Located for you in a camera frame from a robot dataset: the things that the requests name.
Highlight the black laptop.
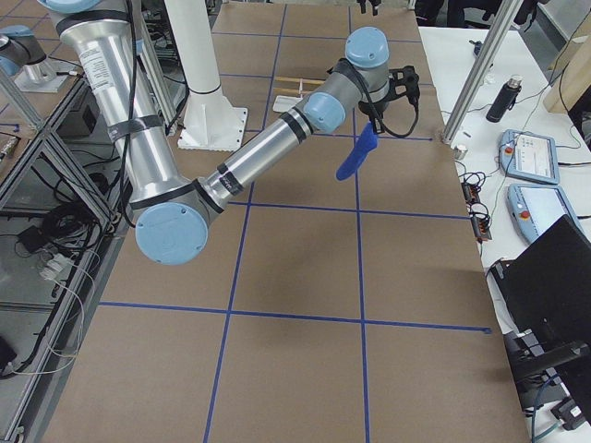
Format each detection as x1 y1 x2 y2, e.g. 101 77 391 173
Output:
490 215 590 343

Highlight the lower teach pendant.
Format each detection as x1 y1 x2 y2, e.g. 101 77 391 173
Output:
507 184 583 245

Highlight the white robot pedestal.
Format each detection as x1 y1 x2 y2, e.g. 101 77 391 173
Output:
165 0 248 151

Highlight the white wooden towel rack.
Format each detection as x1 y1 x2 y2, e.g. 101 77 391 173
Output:
272 77 324 114

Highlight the black water bottle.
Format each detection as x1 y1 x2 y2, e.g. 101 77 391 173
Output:
486 75 523 123

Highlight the small silver cylinder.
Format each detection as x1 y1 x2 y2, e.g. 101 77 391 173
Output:
453 144 468 161

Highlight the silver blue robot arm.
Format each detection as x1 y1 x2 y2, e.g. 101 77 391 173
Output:
46 1 390 265

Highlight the blue grey towel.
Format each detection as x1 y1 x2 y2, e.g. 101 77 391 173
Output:
335 122 379 181

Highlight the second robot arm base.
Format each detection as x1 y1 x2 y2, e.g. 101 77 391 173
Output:
1 25 80 93

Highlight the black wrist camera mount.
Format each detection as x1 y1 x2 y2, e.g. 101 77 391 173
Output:
387 66 420 105

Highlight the teach pendant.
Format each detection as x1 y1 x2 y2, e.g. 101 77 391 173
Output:
507 184 583 245
499 129 560 185

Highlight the upper black usb hub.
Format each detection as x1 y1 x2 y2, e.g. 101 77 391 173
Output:
461 183 480 205

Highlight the black usb hub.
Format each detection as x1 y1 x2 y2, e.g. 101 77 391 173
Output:
470 216 492 243
461 183 480 205

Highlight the brown paper table cover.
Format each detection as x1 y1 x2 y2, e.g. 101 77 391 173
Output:
43 3 528 442

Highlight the upper teach pendant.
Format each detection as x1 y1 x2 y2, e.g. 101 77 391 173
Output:
499 129 560 185

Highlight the black camera cable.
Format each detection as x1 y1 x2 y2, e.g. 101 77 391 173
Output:
350 64 420 138

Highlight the lower black usb hub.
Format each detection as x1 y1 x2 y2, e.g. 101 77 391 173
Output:
470 216 492 243

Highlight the wooden board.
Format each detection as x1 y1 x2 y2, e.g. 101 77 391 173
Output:
544 16 590 113

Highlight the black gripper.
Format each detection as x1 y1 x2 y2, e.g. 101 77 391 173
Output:
358 100 390 134

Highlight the aluminium frame post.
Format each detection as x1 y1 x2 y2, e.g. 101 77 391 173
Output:
441 0 523 145

